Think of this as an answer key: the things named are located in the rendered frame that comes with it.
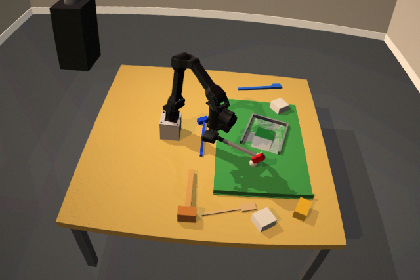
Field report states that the white golf ball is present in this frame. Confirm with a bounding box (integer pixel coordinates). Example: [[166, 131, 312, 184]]
[[249, 160, 258, 167]]

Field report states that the green putting mat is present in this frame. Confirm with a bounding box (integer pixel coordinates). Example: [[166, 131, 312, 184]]
[[213, 99, 312, 193]]

